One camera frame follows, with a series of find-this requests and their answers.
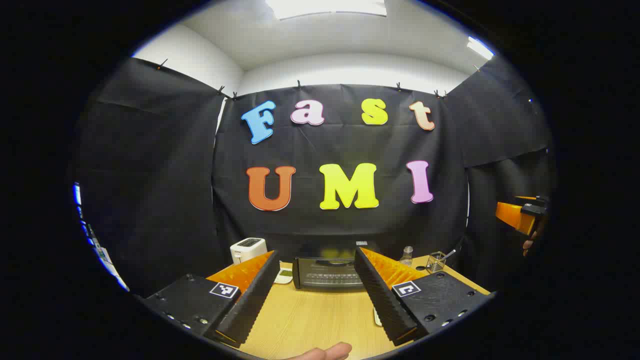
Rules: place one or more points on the white divided snack dish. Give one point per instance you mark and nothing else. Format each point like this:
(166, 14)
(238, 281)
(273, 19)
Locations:
(284, 276)

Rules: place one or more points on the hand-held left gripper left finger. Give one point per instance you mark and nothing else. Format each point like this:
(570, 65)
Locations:
(250, 305)

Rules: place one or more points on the white toaster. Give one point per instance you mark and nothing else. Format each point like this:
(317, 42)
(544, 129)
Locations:
(247, 249)

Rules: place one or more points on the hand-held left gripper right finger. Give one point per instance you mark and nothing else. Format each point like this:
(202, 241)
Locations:
(385, 300)

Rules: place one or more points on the black backdrop cloth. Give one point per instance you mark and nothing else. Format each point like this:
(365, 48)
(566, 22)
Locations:
(150, 175)

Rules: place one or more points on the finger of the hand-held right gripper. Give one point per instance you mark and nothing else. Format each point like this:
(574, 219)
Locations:
(512, 216)

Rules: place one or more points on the large ceiling light panel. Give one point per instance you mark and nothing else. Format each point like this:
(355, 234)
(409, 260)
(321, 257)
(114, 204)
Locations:
(325, 7)

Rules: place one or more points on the small ceiling light panel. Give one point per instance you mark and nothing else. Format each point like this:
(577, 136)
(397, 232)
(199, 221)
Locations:
(480, 48)

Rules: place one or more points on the black electric oven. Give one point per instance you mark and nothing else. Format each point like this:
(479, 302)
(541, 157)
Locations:
(325, 280)

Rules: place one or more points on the clear bottle yellow label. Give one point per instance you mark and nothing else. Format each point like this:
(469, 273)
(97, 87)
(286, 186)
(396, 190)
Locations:
(406, 257)

